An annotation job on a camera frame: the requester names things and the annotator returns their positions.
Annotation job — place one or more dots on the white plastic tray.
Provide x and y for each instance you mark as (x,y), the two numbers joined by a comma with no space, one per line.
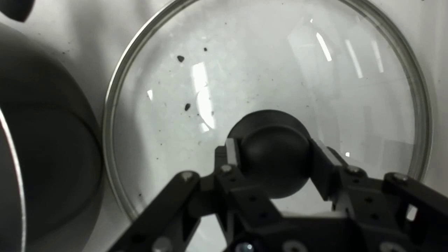
(436,28)

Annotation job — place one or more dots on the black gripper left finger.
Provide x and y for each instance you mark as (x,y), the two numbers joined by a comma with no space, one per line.
(187,200)

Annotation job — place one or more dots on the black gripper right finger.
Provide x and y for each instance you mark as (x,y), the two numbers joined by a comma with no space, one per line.
(397,204)

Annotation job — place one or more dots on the glass pot lid black knob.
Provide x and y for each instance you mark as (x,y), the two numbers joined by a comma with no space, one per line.
(275,148)

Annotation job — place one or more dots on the black cooking pot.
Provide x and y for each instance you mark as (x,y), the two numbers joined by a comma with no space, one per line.
(51,140)

